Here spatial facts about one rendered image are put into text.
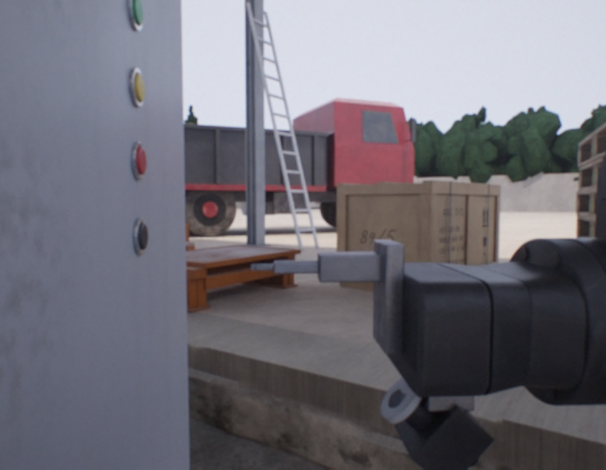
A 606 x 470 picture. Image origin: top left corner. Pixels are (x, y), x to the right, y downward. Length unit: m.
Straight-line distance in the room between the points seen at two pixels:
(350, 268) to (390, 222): 3.18
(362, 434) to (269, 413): 0.42
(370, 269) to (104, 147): 0.20
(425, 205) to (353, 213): 0.61
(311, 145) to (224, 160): 1.79
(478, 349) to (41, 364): 0.20
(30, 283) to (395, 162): 10.37
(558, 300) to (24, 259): 0.22
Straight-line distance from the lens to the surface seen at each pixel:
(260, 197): 7.09
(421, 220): 3.24
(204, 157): 8.95
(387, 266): 0.20
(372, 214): 3.46
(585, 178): 3.26
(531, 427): 1.64
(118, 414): 0.37
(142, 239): 0.39
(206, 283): 2.98
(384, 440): 1.81
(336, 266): 0.21
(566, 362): 0.22
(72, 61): 0.30
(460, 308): 0.19
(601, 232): 0.29
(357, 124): 10.18
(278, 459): 2.04
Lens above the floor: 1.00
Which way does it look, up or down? 4 degrees down
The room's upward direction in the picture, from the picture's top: straight up
